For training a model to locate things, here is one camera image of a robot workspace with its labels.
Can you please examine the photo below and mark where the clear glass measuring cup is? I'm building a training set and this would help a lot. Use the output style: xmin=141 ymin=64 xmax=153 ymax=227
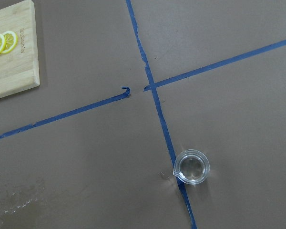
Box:
xmin=173 ymin=149 xmax=210 ymax=185

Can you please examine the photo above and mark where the bamboo cutting board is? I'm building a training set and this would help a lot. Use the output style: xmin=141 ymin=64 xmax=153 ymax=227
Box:
xmin=0 ymin=0 xmax=40 ymax=98

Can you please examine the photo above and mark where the lemon slice nearest logo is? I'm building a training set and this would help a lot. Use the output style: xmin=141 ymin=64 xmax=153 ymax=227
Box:
xmin=2 ymin=31 xmax=18 ymax=54

